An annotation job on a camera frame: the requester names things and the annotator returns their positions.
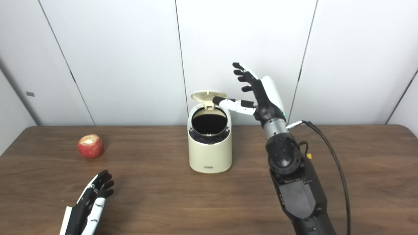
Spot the cream round bin lid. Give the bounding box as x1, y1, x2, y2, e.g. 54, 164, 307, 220
191, 90, 228, 108

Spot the cream-colored desktop bin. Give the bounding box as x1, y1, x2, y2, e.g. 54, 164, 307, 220
187, 103, 233, 174

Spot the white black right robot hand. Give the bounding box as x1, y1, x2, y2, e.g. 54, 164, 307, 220
212, 62, 288, 124

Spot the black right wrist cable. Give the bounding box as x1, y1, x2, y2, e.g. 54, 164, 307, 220
287, 120, 352, 235

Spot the thin cable with yellow tag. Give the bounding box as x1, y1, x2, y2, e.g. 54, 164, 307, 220
296, 141, 313, 160

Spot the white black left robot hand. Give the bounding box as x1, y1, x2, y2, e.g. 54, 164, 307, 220
59, 170, 115, 235

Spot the red apple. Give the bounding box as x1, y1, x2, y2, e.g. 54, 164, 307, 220
77, 134, 105, 159

